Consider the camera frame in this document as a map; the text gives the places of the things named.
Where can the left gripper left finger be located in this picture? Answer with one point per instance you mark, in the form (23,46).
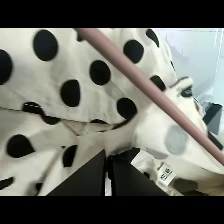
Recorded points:
(86,180)

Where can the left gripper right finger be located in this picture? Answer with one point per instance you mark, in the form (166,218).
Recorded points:
(133,181)

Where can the white black-dotted shirt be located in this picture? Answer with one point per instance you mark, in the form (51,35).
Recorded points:
(73,50)

